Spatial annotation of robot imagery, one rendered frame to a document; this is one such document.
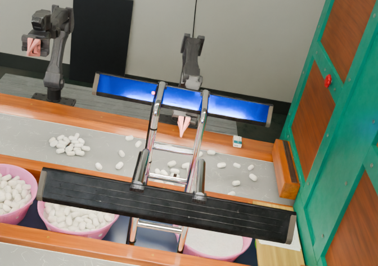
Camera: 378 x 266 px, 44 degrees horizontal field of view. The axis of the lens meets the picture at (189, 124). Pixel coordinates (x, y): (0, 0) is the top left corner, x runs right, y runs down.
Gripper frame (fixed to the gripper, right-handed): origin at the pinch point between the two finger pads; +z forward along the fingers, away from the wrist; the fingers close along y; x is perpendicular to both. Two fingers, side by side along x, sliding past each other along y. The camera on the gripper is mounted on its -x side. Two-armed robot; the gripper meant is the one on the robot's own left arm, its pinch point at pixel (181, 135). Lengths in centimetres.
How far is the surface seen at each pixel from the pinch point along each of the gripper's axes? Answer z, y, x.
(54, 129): 4, -51, 12
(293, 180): 12.8, 42.8, -11.0
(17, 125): 6, -66, 11
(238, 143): -6.1, 24.8, 14.4
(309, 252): 39, 46, -25
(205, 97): -4.0, 4.8, -30.6
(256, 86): -117, 58, 177
